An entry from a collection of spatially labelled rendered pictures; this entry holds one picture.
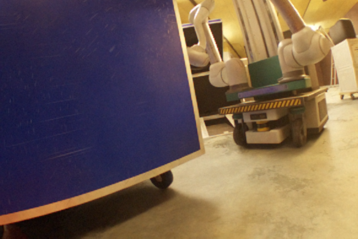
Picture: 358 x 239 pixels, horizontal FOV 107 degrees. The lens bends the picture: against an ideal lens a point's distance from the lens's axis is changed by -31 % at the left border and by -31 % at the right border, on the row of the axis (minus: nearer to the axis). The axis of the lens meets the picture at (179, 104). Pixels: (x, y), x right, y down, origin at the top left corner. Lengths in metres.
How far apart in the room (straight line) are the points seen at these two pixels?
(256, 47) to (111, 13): 1.24
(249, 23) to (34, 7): 1.53
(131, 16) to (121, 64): 0.20
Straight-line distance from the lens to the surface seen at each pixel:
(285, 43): 1.30
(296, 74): 1.27
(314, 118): 1.38
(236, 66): 1.50
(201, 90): 3.83
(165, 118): 0.70
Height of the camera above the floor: 0.38
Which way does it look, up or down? 1 degrees up
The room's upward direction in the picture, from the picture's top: 10 degrees counter-clockwise
